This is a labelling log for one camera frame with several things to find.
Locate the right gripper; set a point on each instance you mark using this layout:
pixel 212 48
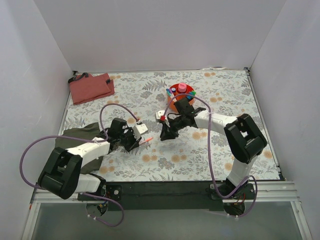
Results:
pixel 171 125

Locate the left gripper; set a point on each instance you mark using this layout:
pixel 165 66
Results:
pixel 130 140

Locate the blue capped white marker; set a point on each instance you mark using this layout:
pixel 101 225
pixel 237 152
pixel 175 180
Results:
pixel 169 93

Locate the orange round organizer container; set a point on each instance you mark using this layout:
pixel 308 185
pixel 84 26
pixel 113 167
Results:
pixel 171 105

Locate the pink capped pen tube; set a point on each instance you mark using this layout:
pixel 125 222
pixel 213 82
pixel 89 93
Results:
pixel 181 88

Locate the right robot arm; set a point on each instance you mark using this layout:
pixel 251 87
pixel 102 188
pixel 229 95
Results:
pixel 245 139

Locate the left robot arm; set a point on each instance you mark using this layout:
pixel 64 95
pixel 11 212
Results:
pixel 62 174

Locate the dark green cloth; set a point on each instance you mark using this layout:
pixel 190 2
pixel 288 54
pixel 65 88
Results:
pixel 88 132

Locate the floral table mat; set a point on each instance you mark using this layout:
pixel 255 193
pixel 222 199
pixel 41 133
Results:
pixel 196 155

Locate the red folded cloth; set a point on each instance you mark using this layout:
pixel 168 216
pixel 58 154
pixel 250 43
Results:
pixel 86 87

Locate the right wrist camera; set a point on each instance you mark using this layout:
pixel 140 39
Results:
pixel 160 116

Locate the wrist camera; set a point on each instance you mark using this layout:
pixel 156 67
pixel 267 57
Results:
pixel 160 116
pixel 139 129

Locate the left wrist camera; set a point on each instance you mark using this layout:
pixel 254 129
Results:
pixel 139 129

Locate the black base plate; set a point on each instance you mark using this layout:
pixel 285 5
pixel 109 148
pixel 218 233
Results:
pixel 165 195

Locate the aluminium frame rail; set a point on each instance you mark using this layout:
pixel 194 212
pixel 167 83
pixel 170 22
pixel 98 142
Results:
pixel 269 210

